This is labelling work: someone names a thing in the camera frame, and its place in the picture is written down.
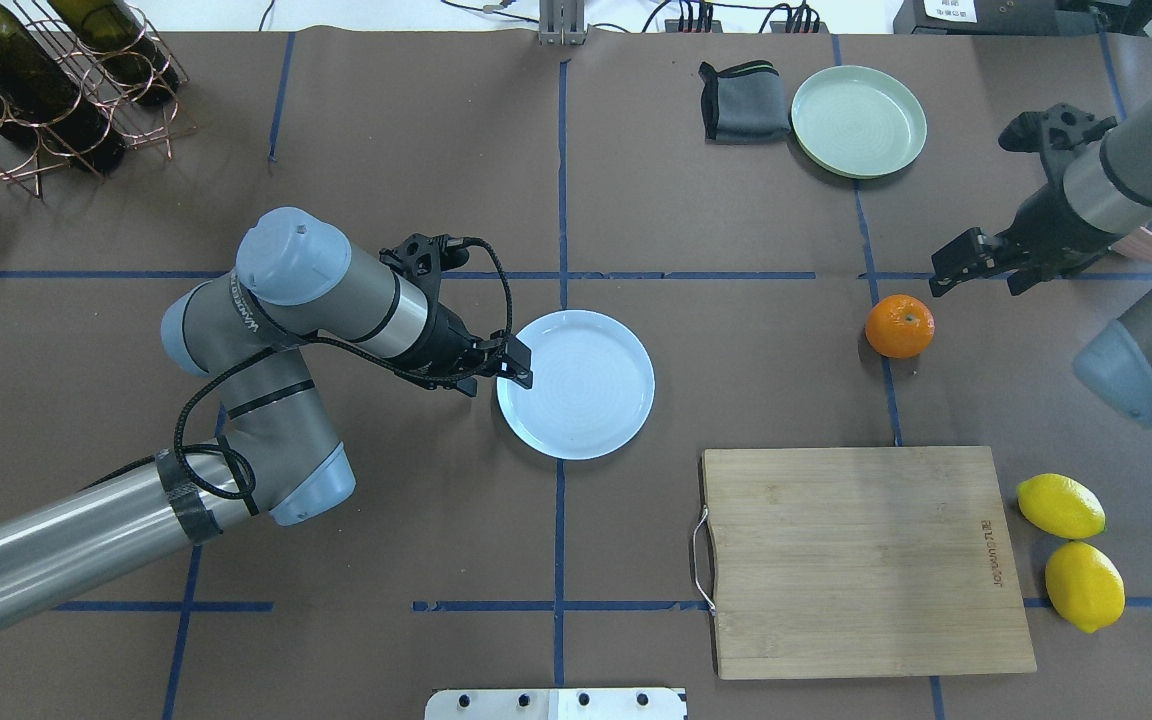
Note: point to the dark green wine bottle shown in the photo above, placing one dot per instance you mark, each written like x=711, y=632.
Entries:
x=40, y=93

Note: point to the pale green plate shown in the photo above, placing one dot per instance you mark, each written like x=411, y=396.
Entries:
x=858, y=122

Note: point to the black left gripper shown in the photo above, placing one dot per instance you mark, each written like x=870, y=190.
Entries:
x=447, y=342

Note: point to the yellow lemon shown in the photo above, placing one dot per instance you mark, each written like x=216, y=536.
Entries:
x=1084, y=586
x=1061, y=506

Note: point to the grey metal camera post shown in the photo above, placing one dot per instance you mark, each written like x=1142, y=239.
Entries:
x=562, y=23

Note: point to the copper wire wine rack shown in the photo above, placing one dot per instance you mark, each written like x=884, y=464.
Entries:
x=82, y=84

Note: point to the grey folded cloth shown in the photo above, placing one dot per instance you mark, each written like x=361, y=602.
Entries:
x=744, y=104

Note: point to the black power strip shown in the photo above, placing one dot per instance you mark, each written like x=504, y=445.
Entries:
x=708, y=17

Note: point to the light blue plate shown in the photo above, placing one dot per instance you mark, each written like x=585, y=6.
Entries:
x=593, y=386

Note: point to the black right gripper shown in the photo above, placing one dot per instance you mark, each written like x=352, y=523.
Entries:
x=1044, y=222

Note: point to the wooden cutting board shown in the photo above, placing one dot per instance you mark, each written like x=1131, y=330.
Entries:
x=833, y=563

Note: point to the orange fruit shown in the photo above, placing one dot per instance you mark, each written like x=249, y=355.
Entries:
x=900, y=326

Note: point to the lower yellow lemon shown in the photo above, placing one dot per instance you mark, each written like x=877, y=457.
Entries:
x=1084, y=586

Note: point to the upper yellow lemon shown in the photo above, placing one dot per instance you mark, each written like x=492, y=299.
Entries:
x=1061, y=506

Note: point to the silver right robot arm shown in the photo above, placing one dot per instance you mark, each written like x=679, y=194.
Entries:
x=1097, y=198

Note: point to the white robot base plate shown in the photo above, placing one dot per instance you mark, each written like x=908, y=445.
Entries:
x=559, y=703

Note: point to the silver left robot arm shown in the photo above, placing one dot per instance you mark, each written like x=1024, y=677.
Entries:
x=257, y=440

